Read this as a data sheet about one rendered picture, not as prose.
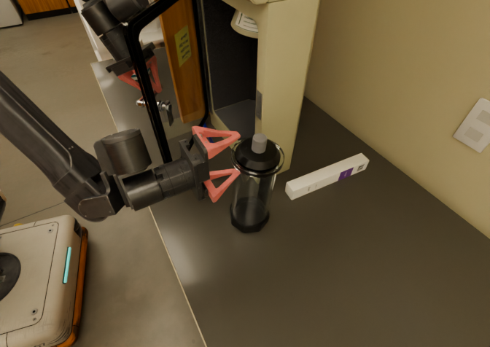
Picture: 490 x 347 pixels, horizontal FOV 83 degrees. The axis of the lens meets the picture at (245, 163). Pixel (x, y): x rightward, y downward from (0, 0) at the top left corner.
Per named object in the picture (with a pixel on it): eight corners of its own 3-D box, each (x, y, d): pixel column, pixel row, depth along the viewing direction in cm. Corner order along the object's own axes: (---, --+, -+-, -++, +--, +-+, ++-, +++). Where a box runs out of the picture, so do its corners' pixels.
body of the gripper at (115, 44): (125, 63, 66) (103, 32, 62) (156, 48, 62) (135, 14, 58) (109, 75, 62) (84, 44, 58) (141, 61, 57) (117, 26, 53)
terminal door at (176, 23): (208, 114, 94) (192, -24, 65) (171, 181, 74) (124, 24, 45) (206, 114, 94) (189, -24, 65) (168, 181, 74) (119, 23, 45)
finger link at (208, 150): (249, 135, 45) (195, 154, 42) (248, 165, 50) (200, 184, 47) (230, 113, 49) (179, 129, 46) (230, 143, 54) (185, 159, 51)
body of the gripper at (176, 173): (203, 160, 44) (157, 177, 41) (208, 198, 51) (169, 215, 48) (188, 136, 47) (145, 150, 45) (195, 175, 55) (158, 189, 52)
